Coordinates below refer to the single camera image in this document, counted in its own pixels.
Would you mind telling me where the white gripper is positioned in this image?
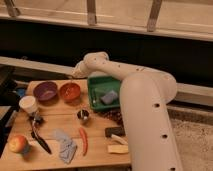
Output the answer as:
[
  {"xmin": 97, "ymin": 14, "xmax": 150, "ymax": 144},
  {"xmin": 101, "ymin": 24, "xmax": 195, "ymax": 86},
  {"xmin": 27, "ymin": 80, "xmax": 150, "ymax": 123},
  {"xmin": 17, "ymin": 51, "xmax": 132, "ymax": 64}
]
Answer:
[{"xmin": 71, "ymin": 61, "xmax": 90, "ymax": 78}]

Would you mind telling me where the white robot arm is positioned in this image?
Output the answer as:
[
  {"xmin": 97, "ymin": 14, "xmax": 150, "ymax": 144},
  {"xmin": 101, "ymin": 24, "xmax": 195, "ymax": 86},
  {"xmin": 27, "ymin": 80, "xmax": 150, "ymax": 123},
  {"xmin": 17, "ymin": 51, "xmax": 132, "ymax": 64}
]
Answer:
[{"xmin": 71, "ymin": 52, "xmax": 183, "ymax": 171}]

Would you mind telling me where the green plastic tray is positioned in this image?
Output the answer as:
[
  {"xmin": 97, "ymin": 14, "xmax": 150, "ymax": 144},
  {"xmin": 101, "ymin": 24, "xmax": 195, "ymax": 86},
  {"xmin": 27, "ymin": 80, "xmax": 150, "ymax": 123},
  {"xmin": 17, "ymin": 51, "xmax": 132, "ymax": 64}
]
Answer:
[{"xmin": 87, "ymin": 76, "xmax": 121, "ymax": 112}]

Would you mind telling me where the orange bowl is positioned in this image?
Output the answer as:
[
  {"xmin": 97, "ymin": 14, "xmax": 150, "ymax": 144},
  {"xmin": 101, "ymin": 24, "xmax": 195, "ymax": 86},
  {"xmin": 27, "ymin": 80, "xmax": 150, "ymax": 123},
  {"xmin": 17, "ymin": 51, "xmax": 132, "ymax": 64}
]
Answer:
[{"xmin": 59, "ymin": 82, "xmax": 81, "ymax": 102}]

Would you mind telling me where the grey blue sponge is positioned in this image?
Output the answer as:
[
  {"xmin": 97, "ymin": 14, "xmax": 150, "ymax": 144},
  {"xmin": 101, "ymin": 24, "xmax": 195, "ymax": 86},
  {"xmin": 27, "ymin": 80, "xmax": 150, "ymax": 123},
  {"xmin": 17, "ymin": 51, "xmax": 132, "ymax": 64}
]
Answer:
[{"xmin": 100, "ymin": 90, "xmax": 118, "ymax": 105}]

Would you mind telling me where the small metal cup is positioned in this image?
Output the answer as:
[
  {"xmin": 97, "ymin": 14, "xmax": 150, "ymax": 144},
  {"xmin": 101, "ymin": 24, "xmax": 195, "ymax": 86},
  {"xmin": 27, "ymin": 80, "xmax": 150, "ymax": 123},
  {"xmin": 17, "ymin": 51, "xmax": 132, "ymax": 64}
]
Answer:
[{"xmin": 77, "ymin": 110, "xmax": 89, "ymax": 125}]

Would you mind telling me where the purple bowl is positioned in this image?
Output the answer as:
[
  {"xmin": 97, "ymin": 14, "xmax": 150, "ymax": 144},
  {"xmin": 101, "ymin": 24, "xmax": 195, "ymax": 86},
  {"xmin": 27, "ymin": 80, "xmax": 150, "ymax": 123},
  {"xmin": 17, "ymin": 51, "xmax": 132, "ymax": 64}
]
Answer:
[{"xmin": 33, "ymin": 81, "xmax": 58, "ymax": 101}]

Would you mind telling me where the red chili pepper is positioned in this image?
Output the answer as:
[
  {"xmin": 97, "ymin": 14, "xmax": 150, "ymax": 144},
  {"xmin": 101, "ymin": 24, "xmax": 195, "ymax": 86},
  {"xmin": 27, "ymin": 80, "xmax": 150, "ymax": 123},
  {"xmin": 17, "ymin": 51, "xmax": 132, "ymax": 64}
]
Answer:
[{"xmin": 79, "ymin": 127, "xmax": 88, "ymax": 156}]

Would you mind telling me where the black rectangular block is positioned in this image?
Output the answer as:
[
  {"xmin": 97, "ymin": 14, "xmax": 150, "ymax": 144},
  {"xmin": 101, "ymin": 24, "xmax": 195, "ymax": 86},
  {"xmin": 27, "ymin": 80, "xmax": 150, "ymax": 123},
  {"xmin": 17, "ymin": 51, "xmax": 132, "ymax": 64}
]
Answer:
[{"xmin": 105, "ymin": 127, "xmax": 125, "ymax": 137}]

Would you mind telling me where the white paper cup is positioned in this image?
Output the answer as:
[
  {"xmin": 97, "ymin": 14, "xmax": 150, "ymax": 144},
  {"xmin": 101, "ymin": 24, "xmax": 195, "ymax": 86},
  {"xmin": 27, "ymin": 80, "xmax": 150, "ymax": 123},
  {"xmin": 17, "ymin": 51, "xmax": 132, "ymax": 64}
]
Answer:
[{"xmin": 19, "ymin": 96, "xmax": 38, "ymax": 116}]

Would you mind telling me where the grey crumpled cloth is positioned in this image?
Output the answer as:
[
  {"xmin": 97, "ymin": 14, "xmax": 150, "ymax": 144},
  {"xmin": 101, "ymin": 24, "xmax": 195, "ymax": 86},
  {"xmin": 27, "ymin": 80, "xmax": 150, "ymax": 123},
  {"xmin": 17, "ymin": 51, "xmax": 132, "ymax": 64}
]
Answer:
[{"xmin": 52, "ymin": 129, "xmax": 77, "ymax": 164}]

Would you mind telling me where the yellow wooden wedge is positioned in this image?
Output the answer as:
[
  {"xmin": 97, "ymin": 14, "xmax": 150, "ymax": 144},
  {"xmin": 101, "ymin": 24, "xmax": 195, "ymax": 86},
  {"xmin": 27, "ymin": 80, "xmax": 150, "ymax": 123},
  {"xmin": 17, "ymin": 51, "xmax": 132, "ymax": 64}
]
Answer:
[{"xmin": 107, "ymin": 145, "xmax": 129, "ymax": 154}]

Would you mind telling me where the red apple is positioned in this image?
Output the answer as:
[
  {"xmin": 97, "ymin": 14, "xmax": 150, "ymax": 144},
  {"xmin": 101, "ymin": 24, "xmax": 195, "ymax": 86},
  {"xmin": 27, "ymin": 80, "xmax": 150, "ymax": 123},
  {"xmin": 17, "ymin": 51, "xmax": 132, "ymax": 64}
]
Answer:
[{"xmin": 8, "ymin": 135, "xmax": 28, "ymax": 153}]

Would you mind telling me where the black handled fork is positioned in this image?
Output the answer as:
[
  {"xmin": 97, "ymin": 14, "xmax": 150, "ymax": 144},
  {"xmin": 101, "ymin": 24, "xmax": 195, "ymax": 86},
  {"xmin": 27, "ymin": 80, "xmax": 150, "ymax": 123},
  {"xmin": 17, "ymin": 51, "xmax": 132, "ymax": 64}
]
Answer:
[{"xmin": 29, "ymin": 117, "xmax": 52, "ymax": 154}]

